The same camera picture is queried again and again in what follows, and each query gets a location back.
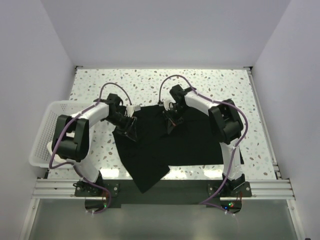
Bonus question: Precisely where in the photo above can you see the black t shirt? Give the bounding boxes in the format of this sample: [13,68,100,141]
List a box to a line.
[112,104,245,195]

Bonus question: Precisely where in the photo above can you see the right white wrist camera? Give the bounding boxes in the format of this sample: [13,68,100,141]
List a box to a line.
[163,99,173,111]

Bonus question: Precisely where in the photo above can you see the white plastic laundry basket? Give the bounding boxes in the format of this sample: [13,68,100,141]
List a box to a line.
[28,100,90,168]

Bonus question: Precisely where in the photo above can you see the white t shirt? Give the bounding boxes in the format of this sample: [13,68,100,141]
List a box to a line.
[47,141,68,166]

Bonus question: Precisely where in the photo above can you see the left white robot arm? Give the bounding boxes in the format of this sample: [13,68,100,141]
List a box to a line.
[49,93,140,198]

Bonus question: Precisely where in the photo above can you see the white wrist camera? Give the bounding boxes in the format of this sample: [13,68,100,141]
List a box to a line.
[163,99,173,111]
[126,105,141,118]

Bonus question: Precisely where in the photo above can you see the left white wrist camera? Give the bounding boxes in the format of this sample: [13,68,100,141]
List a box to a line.
[126,105,141,118]

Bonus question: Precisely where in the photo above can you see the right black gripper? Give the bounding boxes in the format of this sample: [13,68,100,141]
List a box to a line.
[163,103,190,135]

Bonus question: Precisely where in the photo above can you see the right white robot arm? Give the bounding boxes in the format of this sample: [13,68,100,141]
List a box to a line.
[158,84,248,198]

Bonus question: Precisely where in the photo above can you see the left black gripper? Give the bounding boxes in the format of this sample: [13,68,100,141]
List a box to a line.
[104,112,137,142]

